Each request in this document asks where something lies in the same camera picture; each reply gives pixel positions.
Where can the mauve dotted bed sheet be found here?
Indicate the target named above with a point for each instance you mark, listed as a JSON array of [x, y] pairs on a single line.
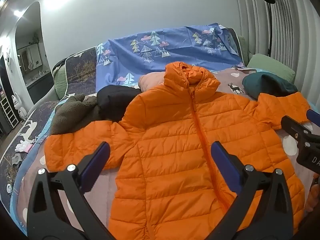
[[232, 80]]

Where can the orange puffer jacket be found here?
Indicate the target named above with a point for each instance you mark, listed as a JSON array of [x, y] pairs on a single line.
[[175, 135]]

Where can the teal folded garment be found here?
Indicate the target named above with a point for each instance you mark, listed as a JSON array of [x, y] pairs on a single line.
[[267, 83]]

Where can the large green pillow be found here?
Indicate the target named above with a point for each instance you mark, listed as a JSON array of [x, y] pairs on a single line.
[[270, 66]]

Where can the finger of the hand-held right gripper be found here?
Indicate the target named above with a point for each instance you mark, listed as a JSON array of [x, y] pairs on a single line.
[[292, 127], [314, 117]]

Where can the pink folded garment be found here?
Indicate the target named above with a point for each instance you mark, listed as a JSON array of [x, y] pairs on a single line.
[[151, 81]]

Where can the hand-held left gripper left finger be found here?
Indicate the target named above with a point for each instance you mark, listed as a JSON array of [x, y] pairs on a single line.
[[96, 163]]

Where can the brown fleece garment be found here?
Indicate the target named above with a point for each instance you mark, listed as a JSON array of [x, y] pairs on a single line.
[[72, 115]]

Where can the blue tree-print sheet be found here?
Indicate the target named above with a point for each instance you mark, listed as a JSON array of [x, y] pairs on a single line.
[[175, 47]]

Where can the white shelf rack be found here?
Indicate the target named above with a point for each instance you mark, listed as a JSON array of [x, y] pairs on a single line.
[[8, 113]]

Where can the dark branch-print quilt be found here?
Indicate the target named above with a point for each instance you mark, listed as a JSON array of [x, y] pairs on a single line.
[[80, 70]]

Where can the person's right hand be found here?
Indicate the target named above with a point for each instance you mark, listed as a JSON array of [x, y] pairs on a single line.
[[313, 198]]

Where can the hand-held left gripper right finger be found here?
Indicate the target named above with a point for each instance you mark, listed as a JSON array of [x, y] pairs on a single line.
[[225, 165]]

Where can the black folded garment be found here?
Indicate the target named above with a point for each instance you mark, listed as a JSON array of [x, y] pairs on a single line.
[[115, 102]]

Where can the white pleated curtain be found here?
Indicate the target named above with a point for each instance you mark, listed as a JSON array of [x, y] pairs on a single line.
[[287, 30]]

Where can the small green pillow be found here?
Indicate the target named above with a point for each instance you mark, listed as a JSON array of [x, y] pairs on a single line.
[[60, 82]]

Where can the white cat figurine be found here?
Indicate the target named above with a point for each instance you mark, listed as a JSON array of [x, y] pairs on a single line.
[[20, 105]]

